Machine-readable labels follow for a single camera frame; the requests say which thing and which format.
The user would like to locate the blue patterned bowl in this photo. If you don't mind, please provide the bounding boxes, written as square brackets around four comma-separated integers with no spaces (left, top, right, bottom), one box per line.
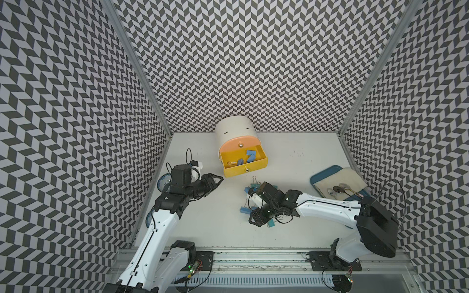
[156,173,172,193]
[145,211,153,228]

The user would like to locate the teal cutting board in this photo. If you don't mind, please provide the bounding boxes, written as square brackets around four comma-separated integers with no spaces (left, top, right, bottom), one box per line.
[310,165,371,201]

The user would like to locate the beige cloth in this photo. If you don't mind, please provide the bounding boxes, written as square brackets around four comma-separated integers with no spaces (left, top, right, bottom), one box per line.
[313,168,367,200]

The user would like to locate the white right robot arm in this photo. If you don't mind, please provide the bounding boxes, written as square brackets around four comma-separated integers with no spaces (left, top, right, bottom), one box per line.
[247,182,399,267]

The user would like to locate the blue patterned bowl near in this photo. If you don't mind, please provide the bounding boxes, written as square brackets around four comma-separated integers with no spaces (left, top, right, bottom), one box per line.
[145,211,153,228]

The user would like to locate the yellow drawer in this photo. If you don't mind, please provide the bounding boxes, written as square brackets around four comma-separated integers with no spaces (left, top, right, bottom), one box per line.
[220,145,268,178]

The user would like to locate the white round drawer cabinet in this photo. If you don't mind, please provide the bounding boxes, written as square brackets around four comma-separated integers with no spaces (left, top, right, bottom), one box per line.
[214,115,258,148]

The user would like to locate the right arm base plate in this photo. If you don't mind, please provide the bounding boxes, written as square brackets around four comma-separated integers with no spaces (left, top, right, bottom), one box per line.
[307,251,363,272]

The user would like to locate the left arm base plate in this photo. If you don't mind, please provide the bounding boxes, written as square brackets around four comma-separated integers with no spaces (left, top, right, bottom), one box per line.
[182,251,214,272]

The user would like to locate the blue patterned bowl far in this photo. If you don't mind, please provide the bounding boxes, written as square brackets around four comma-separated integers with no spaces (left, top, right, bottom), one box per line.
[156,173,172,193]

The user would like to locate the metal spoons on cloth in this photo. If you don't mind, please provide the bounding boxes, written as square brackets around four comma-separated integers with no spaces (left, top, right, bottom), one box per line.
[327,183,363,200]

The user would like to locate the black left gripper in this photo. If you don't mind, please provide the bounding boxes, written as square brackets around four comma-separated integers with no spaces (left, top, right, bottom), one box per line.
[185,172,224,200]

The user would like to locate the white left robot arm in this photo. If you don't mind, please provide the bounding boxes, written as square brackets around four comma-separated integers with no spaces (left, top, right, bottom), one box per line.
[103,161,224,293]

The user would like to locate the green binder clip top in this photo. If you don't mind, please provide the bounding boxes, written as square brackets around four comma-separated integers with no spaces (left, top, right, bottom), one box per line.
[250,177,261,189]

